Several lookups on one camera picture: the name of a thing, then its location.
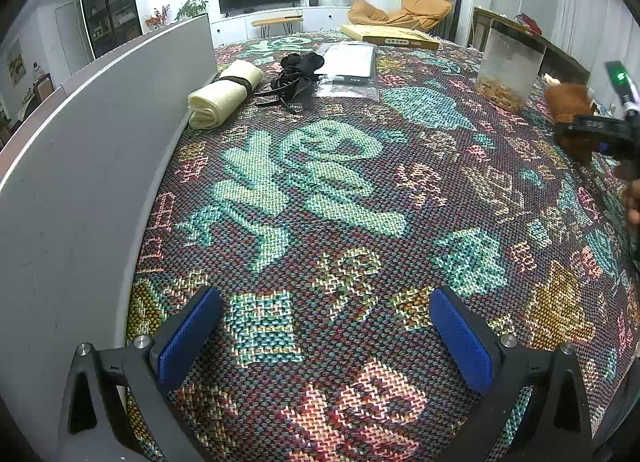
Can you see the small wooden bench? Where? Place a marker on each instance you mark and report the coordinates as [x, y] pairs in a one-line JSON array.
[[287, 23]]

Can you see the red flower vase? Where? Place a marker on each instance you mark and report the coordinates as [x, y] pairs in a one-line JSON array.
[[158, 18]]

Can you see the cream cloth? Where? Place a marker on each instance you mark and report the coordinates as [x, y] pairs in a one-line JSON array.
[[214, 103]]

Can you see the black hair claw clip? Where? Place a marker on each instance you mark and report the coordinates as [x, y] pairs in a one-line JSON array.
[[298, 73]]

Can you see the yellow flat box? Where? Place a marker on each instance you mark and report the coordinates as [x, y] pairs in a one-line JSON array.
[[391, 36]]

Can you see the clear jar black lid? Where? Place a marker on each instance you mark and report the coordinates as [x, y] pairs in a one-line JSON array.
[[507, 72]]

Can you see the orange lounge chair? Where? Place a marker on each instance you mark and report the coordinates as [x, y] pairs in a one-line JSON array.
[[423, 15]]

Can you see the colourful woven tablecloth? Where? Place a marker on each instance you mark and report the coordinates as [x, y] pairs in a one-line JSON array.
[[326, 227]]

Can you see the white sheer curtain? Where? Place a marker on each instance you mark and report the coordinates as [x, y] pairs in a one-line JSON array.
[[595, 32]]

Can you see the white tv cabinet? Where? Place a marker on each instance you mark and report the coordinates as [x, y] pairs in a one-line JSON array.
[[237, 29]]

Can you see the dark wooden sideboard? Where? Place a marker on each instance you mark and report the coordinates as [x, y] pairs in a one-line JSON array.
[[555, 62]]

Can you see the clear plastic sleeve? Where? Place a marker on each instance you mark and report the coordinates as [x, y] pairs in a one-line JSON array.
[[348, 71]]

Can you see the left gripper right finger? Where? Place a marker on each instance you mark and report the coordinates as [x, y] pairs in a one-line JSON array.
[[555, 425]]

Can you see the person right hand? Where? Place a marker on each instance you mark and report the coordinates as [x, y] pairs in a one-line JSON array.
[[627, 172]]

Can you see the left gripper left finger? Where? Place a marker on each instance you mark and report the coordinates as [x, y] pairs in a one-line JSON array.
[[93, 421]]

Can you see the white storage box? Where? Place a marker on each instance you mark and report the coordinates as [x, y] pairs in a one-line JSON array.
[[73, 207]]

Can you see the green potted plant left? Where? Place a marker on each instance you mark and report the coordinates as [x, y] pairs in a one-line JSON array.
[[192, 9]]

